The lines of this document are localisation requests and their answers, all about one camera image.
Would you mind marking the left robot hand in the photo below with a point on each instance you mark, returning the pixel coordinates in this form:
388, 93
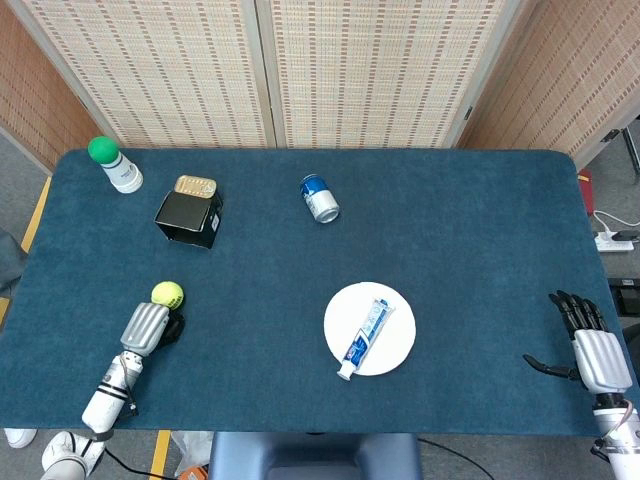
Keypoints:
147, 327

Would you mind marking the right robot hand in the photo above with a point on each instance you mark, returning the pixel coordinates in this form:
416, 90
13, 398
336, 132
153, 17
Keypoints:
595, 355

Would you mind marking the yellow tennis ball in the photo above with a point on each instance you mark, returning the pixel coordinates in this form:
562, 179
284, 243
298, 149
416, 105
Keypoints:
167, 296

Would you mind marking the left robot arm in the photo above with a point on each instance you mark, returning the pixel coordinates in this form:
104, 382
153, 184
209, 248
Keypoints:
110, 395

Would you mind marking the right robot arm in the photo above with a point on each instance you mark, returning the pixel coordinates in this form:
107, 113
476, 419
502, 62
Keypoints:
617, 435

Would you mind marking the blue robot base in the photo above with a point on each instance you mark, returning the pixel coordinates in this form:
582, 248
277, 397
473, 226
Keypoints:
312, 457

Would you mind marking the black cardboard box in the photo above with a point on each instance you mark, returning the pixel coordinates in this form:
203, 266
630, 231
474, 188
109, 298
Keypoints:
187, 220

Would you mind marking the black device on floor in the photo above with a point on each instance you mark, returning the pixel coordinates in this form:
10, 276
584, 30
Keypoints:
626, 295

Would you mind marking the white power strip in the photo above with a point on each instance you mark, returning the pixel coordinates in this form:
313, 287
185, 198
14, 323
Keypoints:
614, 244

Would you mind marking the white plastic bag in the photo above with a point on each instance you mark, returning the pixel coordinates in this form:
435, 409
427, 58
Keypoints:
192, 450

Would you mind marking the gold tin can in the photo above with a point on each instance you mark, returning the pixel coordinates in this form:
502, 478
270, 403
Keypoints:
196, 187

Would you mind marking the orange object on floor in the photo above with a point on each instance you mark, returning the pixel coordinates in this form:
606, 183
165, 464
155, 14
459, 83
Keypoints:
192, 473

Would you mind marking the grey fabric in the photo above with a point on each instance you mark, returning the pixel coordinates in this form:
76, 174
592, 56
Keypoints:
10, 260

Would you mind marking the white bottle with green cap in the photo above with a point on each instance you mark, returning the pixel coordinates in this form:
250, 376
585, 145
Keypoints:
117, 167

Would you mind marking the white shoe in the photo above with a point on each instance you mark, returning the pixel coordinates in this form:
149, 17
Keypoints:
20, 437

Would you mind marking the blue table cloth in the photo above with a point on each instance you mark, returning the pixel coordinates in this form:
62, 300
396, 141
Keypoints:
450, 250

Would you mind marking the white round plate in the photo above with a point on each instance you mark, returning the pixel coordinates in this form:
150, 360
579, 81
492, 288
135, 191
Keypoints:
395, 340

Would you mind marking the blue and white soda can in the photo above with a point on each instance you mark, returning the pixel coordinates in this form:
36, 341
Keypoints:
320, 199

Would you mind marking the blue and white toothpaste tube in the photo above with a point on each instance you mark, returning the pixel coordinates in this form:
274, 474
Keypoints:
367, 334

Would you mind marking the woven folding screen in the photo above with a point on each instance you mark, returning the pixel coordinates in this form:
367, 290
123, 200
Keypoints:
320, 70

